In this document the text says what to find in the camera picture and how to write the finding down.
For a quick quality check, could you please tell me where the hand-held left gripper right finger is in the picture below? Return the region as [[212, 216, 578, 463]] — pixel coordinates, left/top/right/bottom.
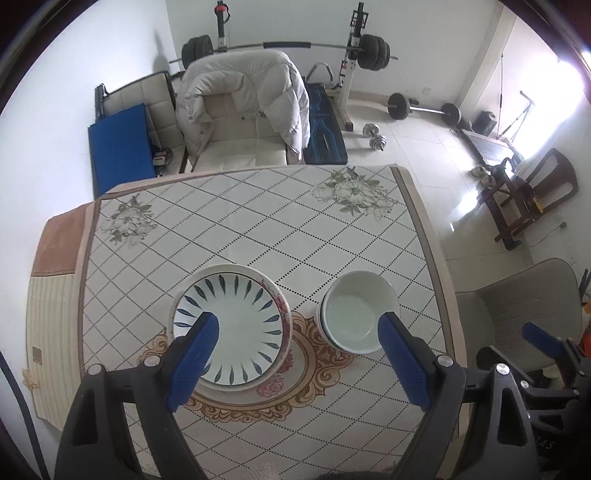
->
[[377, 311, 541, 480]]

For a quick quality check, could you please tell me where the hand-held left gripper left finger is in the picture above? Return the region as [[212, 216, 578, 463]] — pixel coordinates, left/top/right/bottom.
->
[[54, 311, 220, 480]]

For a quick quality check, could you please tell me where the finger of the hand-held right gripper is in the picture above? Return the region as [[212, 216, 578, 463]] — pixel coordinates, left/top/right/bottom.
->
[[522, 322, 578, 366]]

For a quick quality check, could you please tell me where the white plate with blue leaves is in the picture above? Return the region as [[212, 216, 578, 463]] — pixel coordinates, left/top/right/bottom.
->
[[173, 273, 284, 386]]

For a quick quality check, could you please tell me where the plain white bowl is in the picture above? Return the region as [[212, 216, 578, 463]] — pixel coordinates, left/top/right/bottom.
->
[[322, 271, 400, 355]]

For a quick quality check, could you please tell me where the white bowl with dark rim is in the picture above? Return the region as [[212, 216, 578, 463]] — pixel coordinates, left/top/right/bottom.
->
[[316, 299, 352, 354]]

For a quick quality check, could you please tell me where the white plate with pink flowers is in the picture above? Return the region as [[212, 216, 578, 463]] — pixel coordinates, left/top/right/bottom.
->
[[172, 264, 293, 393]]

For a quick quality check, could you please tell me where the long barbell with black plates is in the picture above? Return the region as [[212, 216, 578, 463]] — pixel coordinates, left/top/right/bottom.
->
[[168, 33, 399, 72]]

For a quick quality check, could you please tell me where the grey upholstered chair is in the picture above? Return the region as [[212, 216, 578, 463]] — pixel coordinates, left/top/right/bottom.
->
[[455, 257, 583, 376]]

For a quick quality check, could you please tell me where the floral checked tablecloth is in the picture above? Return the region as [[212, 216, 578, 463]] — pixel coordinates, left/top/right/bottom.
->
[[25, 164, 462, 480]]

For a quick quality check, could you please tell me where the dark wooden chair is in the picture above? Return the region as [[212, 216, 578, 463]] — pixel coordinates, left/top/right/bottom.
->
[[480, 148, 580, 251]]

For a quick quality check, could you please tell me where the brown wooden bench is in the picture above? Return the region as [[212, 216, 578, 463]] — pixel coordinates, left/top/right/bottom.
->
[[455, 127, 514, 168]]

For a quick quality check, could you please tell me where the black speaker box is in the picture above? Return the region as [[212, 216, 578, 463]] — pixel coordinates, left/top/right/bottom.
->
[[475, 111, 499, 137]]

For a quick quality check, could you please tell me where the chrome dumbbell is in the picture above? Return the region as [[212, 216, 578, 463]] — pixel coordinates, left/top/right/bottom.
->
[[362, 123, 387, 151]]

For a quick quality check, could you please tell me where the cream leather sofa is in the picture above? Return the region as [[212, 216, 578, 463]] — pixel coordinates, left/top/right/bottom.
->
[[95, 71, 301, 175]]

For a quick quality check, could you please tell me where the blue folding mat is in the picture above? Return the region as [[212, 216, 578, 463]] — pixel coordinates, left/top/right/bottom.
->
[[88, 104, 158, 197]]

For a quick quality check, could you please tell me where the black weight bench pad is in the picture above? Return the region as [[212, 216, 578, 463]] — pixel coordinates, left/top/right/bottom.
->
[[305, 82, 348, 165]]

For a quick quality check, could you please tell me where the short black barbell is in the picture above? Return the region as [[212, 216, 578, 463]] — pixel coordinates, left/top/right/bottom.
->
[[387, 92, 462, 126]]

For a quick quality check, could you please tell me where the white puffer jacket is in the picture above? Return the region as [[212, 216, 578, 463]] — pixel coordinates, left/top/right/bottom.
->
[[177, 50, 311, 160]]

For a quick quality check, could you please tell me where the white bench press rack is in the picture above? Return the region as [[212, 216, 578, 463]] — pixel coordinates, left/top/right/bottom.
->
[[215, 1, 370, 132]]

